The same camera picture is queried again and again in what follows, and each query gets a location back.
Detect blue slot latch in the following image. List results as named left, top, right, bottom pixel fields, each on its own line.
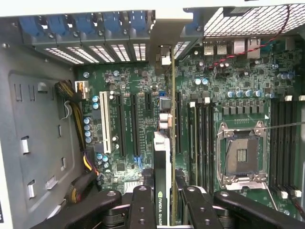
left=19, top=15, right=40, bottom=36
left=103, top=12, right=122, bottom=33
left=49, top=15, right=69, bottom=35
left=130, top=10, right=148, bottom=31
left=76, top=14, right=96, bottom=34

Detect white power connector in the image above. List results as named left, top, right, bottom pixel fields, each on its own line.
left=74, top=80, right=91, bottom=100

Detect CPU socket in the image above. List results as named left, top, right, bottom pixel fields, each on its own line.
left=216, top=121, right=269, bottom=189

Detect open black PC case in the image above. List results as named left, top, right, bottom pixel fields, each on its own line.
left=0, top=0, right=305, bottom=229

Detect white expansion slot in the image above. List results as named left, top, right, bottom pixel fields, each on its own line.
left=99, top=90, right=113, bottom=155

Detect black RAM slot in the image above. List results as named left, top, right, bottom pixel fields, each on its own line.
left=283, top=94, right=294, bottom=191
left=188, top=101, right=199, bottom=189
left=276, top=99, right=288, bottom=199
left=290, top=94, right=305, bottom=198
left=196, top=96, right=204, bottom=190
left=202, top=96, right=210, bottom=191
left=208, top=96, right=216, bottom=193
left=270, top=99, right=278, bottom=189

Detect red and black wire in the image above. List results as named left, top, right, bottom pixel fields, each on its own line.
left=209, top=4, right=292, bottom=70

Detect silver chipset heatsink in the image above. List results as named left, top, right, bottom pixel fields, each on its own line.
left=123, top=180, right=144, bottom=193

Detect thin metal locking lever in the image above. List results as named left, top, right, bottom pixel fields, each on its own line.
left=261, top=121, right=305, bottom=131
left=263, top=182, right=280, bottom=212

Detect green motherboard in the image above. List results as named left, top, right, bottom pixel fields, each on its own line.
left=74, top=39, right=305, bottom=217

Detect metal socket cover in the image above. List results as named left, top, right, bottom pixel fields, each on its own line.
left=224, top=180, right=271, bottom=191

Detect long black expansion slot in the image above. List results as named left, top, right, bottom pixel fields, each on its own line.
left=115, top=92, right=127, bottom=157
left=175, top=91, right=182, bottom=155
left=130, top=92, right=142, bottom=156

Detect short black expansion slot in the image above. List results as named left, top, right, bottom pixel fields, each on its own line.
left=144, top=91, right=153, bottom=112

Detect perforated metal slot cover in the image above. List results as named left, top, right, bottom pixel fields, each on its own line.
left=88, top=44, right=116, bottom=63
left=173, top=41, right=192, bottom=60
left=65, top=45, right=100, bottom=64
left=132, top=42, right=147, bottom=62
left=110, top=43, right=131, bottom=62
left=42, top=46, right=84, bottom=65

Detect black sleeved power cables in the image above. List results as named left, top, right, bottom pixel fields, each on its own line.
left=54, top=80, right=107, bottom=205

